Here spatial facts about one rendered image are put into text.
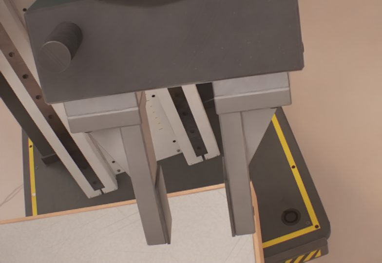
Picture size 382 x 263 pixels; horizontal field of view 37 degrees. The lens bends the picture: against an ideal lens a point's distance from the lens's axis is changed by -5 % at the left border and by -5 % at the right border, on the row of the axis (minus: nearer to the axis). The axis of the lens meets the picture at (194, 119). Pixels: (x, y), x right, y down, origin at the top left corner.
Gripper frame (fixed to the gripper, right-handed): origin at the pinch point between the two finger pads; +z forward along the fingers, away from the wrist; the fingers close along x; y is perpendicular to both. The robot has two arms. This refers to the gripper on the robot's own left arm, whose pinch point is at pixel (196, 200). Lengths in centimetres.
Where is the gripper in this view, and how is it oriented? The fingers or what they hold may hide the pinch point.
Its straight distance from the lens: 35.2
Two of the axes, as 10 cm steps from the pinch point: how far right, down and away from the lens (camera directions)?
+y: 0.0, 4.4, -9.0
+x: 9.9, -1.3, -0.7
